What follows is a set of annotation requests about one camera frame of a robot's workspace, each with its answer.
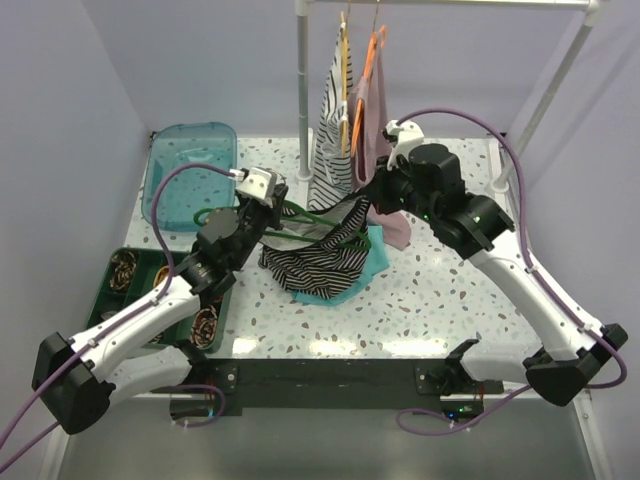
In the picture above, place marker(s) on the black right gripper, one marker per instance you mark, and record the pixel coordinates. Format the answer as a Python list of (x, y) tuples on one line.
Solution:
[(376, 189)]

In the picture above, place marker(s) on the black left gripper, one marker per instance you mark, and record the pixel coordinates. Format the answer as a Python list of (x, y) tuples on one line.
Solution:
[(275, 212)]

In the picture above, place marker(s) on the green hanger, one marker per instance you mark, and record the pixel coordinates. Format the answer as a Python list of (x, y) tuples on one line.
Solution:
[(300, 216)]

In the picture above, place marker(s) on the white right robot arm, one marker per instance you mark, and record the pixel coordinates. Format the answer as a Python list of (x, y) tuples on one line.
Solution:
[(573, 345)]

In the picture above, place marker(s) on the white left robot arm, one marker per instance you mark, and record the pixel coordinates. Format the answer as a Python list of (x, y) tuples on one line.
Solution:
[(80, 378)]

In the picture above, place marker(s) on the pink tank top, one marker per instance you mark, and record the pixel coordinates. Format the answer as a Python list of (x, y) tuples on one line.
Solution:
[(371, 146)]

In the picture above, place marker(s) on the teal tank top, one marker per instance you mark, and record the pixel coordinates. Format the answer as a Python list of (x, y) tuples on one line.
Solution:
[(376, 263)]

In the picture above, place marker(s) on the orange hanger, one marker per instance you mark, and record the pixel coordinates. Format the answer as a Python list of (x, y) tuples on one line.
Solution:
[(376, 42)]

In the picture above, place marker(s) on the yellow hanger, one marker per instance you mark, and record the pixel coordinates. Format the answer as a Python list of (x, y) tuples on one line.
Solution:
[(344, 60)]

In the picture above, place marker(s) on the teal transparent plastic bin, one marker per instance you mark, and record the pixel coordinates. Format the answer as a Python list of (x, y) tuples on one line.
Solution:
[(211, 143)]

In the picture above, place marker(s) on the dark green organizer tray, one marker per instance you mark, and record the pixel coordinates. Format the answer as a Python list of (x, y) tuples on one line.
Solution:
[(131, 273)]

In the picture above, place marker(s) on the white clothes rack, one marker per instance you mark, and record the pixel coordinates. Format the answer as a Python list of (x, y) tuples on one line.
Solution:
[(502, 60)]

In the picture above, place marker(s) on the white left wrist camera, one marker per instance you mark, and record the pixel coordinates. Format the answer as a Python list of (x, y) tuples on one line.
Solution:
[(259, 184)]

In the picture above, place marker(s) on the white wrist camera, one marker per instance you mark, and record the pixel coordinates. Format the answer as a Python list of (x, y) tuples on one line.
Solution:
[(404, 137), (259, 184)]

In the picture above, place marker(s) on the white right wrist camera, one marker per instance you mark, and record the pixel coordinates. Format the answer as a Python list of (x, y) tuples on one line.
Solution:
[(404, 137)]

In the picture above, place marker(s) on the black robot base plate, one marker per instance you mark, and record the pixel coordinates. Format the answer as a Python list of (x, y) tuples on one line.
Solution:
[(362, 384)]

